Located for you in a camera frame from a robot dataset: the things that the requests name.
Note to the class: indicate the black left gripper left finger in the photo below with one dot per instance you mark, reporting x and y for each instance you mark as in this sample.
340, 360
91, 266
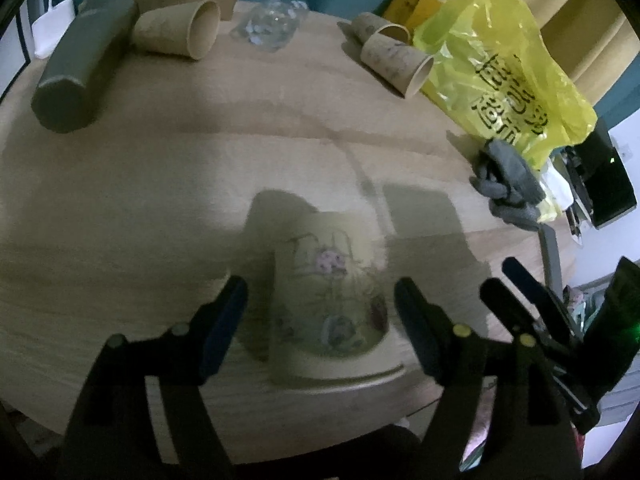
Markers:
111, 428

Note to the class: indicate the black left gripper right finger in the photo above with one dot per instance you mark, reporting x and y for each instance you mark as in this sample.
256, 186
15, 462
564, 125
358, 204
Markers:
530, 435

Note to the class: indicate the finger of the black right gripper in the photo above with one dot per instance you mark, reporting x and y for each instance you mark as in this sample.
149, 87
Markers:
518, 321
557, 321

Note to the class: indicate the paper cup with cartoon print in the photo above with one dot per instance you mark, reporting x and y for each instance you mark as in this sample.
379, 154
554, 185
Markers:
329, 322

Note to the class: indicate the rear brown paper cup lying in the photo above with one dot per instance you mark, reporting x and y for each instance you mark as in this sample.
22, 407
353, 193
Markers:
367, 24

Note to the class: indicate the brown paper cup by thermos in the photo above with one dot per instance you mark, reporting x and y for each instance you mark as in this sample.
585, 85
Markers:
186, 29

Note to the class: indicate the black phone on table edge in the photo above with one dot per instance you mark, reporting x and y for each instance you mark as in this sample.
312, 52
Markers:
551, 259

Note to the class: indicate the grey knit gloves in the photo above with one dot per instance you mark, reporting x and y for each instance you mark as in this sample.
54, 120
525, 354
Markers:
511, 187

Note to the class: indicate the white crumpled tissue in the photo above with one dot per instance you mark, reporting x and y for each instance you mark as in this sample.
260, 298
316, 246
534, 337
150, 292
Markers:
558, 191

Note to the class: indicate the black electronic device with led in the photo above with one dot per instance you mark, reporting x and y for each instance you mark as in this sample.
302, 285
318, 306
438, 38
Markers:
599, 177

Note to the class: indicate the yellow plastic shopping bag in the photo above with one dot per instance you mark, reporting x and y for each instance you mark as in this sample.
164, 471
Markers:
494, 77

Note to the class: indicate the yellow curtain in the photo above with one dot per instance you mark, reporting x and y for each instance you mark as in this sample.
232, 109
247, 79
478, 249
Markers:
592, 41

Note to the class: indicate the grey metal thermos bottle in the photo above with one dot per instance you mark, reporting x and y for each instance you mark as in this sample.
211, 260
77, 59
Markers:
68, 95

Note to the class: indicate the white desk lamp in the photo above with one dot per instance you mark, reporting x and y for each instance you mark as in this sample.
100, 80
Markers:
50, 27

